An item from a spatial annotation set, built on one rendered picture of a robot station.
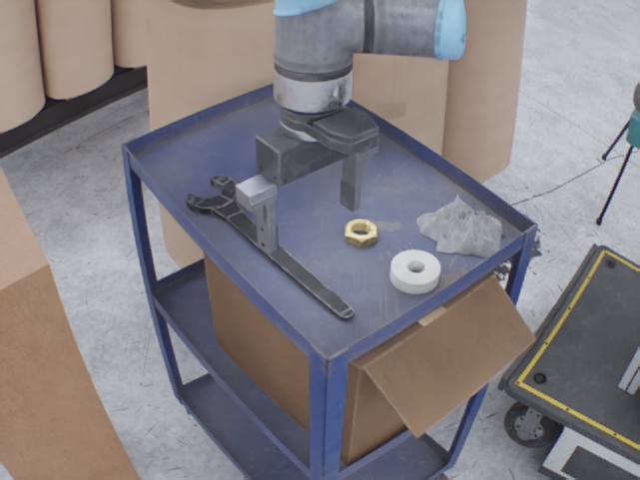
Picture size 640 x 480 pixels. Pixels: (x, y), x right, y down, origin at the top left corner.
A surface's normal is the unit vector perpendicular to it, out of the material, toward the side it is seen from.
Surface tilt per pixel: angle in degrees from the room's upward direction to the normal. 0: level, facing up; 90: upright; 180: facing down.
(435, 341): 26
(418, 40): 101
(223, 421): 0
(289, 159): 90
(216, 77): 90
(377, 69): 90
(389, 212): 0
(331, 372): 90
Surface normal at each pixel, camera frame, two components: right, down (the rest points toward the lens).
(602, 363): 0.02, -0.77
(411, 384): 0.30, -0.47
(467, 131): -0.04, 0.64
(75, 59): 0.44, 0.58
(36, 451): 0.65, 0.50
